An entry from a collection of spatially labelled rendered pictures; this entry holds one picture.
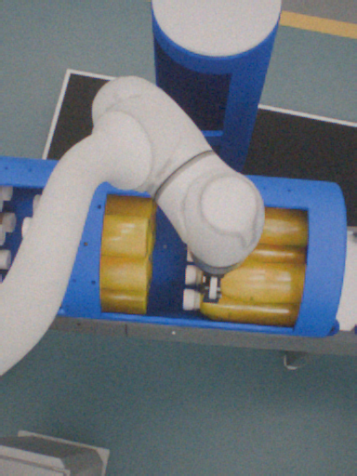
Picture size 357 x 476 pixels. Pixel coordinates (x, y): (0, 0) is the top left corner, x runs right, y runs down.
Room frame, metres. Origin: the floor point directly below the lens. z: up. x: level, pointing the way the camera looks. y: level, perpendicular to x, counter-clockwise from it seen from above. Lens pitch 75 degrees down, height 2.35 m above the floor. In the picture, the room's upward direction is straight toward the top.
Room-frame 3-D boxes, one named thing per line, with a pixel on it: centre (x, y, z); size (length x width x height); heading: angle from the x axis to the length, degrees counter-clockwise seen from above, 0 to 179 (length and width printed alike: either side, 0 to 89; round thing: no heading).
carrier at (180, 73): (0.90, -0.08, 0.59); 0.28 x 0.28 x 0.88
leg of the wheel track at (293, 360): (0.22, -0.38, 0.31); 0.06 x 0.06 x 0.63; 85
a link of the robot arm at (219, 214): (0.27, -0.05, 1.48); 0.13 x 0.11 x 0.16; 38
